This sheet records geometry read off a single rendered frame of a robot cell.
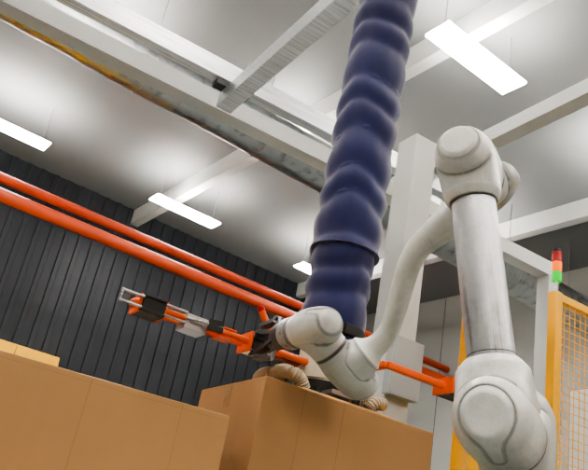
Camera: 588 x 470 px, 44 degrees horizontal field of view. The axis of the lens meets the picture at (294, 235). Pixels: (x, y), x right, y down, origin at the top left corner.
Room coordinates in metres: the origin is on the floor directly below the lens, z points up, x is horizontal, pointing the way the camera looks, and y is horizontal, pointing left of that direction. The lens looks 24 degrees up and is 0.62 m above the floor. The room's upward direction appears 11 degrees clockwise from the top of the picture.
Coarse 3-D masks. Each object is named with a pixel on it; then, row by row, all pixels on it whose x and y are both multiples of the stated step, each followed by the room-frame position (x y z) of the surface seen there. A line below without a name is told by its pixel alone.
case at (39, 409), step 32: (0, 352) 1.60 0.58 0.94; (0, 384) 1.61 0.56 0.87; (32, 384) 1.64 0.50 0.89; (64, 384) 1.68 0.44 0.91; (96, 384) 1.71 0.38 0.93; (0, 416) 1.62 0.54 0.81; (32, 416) 1.65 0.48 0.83; (64, 416) 1.69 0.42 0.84; (96, 416) 1.72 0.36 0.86; (128, 416) 1.75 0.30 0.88; (160, 416) 1.79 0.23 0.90; (192, 416) 1.82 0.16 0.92; (224, 416) 1.86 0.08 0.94; (0, 448) 1.63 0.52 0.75; (32, 448) 1.66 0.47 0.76; (64, 448) 1.69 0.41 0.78; (96, 448) 1.73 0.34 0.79; (128, 448) 1.76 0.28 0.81; (160, 448) 1.79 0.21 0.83; (192, 448) 1.83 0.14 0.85
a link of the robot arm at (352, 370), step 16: (448, 208) 1.61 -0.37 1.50; (432, 224) 1.64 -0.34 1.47; (448, 224) 1.62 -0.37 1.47; (416, 240) 1.67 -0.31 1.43; (432, 240) 1.65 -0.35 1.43; (448, 240) 1.66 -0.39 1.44; (400, 256) 1.71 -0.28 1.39; (416, 256) 1.68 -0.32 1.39; (400, 272) 1.72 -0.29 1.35; (416, 272) 1.71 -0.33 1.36; (400, 288) 1.74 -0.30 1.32; (400, 304) 1.76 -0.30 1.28; (384, 320) 1.80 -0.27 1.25; (400, 320) 1.79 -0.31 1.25; (384, 336) 1.81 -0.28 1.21; (352, 352) 1.82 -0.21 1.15; (368, 352) 1.83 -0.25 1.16; (384, 352) 1.84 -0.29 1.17; (320, 368) 1.89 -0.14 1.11; (336, 368) 1.84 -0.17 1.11; (352, 368) 1.84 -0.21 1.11; (368, 368) 1.84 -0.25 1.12; (336, 384) 1.88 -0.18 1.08; (352, 384) 1.86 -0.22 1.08; (368, 384) 1.87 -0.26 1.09
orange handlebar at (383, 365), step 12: (132, 300) 1.92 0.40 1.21; (168, 312) 1.96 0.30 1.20; (216, 336) 2.06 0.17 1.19; (228, 336) 2.05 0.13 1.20; (240, 336) 2.06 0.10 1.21; (300, 360) 2.17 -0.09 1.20; (396, 372) 2.06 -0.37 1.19; (408, 372) 2.06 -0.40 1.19; (432, 384) 2.11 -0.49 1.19; (444, 384) 2.13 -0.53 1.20
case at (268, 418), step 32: (256, 384) 1.96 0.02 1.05; (288, 384) 1.95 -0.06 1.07; (256, 416) 1.93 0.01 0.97; (288, 416) 1.96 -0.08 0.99; (320, 416) 2.01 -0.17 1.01; (352, 416) 2.06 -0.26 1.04; (384, 416) 2.11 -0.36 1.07; (224, 448) 2.05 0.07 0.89; (256, 448) 1.93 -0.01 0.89; (288, 448) 1.97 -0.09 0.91; (320, 448) 2.02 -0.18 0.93; (352, 448) 2.07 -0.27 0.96; (384, 448) 2.12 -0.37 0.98; (416, 448) 2.18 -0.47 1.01
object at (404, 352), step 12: (396, 348) 3.48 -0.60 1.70; (408, 348) 3.51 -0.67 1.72; (420, 348) 3.55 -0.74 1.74; (396, 360) 3.48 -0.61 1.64; (408, 360) 3.52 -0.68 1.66; (420, 360) 3.55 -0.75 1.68; (384, 372) 3.51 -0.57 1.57; (420, 372) 3.56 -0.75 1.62; (384, 384) 3.50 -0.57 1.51; (396, 384) 3.49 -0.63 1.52; (408, 384) 3.53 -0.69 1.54; (396, 396) 3.53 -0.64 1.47; (408, 396) 3.53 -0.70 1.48
